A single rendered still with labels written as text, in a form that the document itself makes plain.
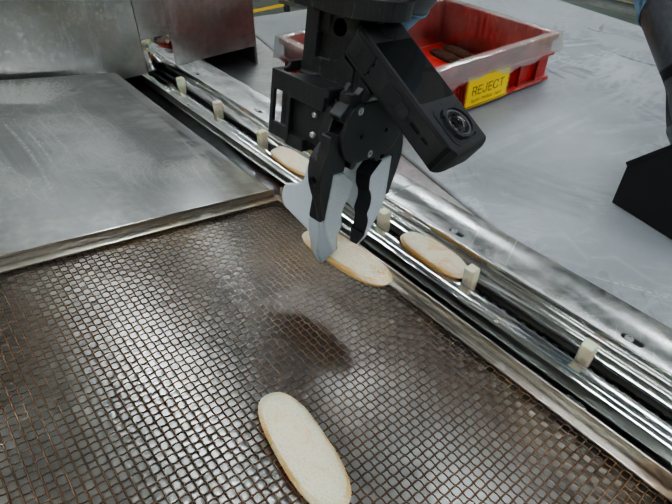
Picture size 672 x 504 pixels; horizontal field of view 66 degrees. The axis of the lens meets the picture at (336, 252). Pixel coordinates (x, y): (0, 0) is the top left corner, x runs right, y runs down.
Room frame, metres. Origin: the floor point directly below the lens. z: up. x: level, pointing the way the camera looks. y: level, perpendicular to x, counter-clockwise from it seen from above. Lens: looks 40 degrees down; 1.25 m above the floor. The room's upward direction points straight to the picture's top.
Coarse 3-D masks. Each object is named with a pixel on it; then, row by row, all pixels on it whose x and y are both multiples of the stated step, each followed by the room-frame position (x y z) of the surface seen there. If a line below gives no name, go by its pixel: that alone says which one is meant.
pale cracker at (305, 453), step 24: (264, 408) 0.21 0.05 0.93; (288, 408) 0.21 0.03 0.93; (264, 432) 0.19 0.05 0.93; (288, 432) 0.19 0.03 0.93; (312, 432) 0.19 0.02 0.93; (288, 456) 0.17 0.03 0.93; (312, 456) 0.17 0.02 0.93; (336, 456) 0.17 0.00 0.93; (312, 480) 0.15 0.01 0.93; (336, 480) 0.16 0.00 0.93
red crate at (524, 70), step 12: (420, 48) 1.26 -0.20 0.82; (432, 48) 1.26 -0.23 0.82; (432, 60) 1.18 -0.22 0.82; (540, 60) 1.05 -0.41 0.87; (516, 72) 1.01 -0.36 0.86; (528, 72) 1.03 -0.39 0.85; (540, 72) 1.06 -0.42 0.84; (516, 84) 1.00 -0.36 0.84; (528, 84) 1.02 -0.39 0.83; (456, 96) 0.91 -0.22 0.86; (468, 108) 0.91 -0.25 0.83
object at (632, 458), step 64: (256, 192) 0.52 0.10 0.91; (0, 256) 0.35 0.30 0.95; (64, 256) 0.37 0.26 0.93; (128, 256) 0.38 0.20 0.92; (256, 256) 0.40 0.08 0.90; (0, 320) 0.28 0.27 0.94; (64, 320) 0.28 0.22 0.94; (128, 320) 0.29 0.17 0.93; (192, 320) 0.30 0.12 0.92; (256, 320) 0.31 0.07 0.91; (320, 320) 0.31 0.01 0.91; (448, 320) 0.33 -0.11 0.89; (384, 384) 0.25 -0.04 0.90; (448, 384) 0.25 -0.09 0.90; (512, 384) 0.26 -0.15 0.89; (64, 448) 0.17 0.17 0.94; (384, 448) 0.19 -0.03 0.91; (512, 448) 0.19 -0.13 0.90; (576, 448) 0.20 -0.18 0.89
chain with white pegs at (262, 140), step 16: (176, 80) 0.96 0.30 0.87; (192, 96) 0.94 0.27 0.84; (240, 128) 0.81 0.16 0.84; (384, 208) 0.53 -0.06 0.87; (384, 224) 0.52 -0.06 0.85; (400, 240) 0.51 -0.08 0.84; (464, 272) 0.42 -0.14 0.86; (496, 304) 0.40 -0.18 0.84; (544, 336) 0.35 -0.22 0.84; (592, 352) 0.31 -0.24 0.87; (592, 368) 0.31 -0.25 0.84; (640, 400) 0.27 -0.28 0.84
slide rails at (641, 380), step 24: (168, 72) 1.04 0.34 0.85; (216, 120) 0.82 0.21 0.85; (240, 120) 0.82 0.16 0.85; (504, 288) 0.41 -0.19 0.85; (504, 312) 0.37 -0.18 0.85; (528, 312) 0.37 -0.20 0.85; (552, 312) 0.37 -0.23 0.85; (528, 336) 0.34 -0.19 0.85; (576, 336) 0.34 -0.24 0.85; (600, 360) 0.31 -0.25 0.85; (624, 360) 0.31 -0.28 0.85; (600, 384) 0.28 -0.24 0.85; (648, 384) 0.28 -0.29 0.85
